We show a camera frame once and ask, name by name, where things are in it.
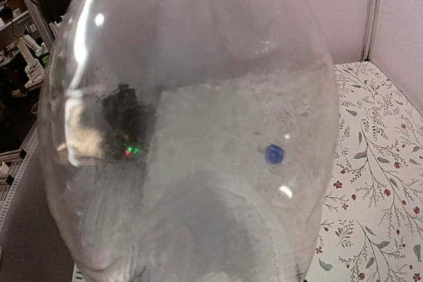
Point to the Pepsi label plastic bottle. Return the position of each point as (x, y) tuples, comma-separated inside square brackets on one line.
[(227, 78)]

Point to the blue bottle cap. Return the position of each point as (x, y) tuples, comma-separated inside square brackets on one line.
[(274, 154)]

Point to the floral patterned table mat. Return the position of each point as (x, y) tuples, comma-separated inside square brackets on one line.
[(371, 227)]

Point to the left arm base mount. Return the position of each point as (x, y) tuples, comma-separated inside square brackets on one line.
[(128, 124)]

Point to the front aluminium rail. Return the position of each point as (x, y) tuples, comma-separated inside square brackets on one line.
[(18, 162)]

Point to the left aluminium frame post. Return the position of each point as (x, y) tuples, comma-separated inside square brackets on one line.
[(370, 29)]

